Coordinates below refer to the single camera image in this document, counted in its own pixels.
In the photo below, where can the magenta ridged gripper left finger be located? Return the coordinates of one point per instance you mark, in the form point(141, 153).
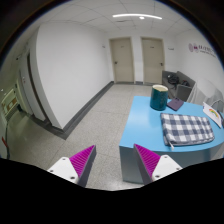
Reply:
point(75, 169)

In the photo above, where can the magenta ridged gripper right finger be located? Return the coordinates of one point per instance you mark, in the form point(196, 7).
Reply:
point(152, 166)

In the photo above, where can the checkered grey white towel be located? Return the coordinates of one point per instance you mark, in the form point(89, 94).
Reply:
point(185, 130)

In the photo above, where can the light blue table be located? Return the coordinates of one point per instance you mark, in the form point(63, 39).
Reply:
point(144, 128)

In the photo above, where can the purple notebook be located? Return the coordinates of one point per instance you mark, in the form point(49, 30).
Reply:
point(175, 104)

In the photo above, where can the dark teal cylindrical container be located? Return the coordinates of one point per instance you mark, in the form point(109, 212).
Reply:
point(159, 97)

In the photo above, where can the white card with rainbow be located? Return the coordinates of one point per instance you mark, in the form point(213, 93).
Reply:
point(215, 115)

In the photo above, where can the grey sofa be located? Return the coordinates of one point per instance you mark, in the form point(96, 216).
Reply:
point(182, 90)

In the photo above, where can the black bag on sofa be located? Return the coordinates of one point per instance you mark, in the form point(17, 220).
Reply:
point(173, 79)

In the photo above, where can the white chair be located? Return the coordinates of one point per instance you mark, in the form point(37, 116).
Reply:
point(205, 91)

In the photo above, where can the right beige door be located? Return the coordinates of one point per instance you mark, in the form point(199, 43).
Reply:
point(153, 60)

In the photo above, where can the beige door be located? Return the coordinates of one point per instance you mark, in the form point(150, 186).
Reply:
point(153, 60)
point(122, 60)

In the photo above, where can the left beige door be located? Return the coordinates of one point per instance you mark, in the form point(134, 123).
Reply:
point(122, 60)

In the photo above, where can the ceiling strip light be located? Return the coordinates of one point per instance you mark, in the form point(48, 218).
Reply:
point(137, 15)

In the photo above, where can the pink wall logo sign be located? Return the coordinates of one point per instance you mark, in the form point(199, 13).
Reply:
point(193, 47)

